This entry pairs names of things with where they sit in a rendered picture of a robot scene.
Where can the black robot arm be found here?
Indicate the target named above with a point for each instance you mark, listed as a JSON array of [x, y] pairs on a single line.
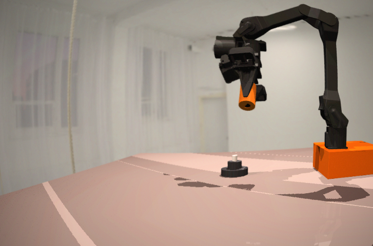
[[253, 27]]

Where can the orange knob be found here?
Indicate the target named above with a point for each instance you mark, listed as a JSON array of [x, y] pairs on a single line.
[[248, 103]]

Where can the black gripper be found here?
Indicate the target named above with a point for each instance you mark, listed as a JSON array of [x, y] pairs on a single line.
[[248, 70]]

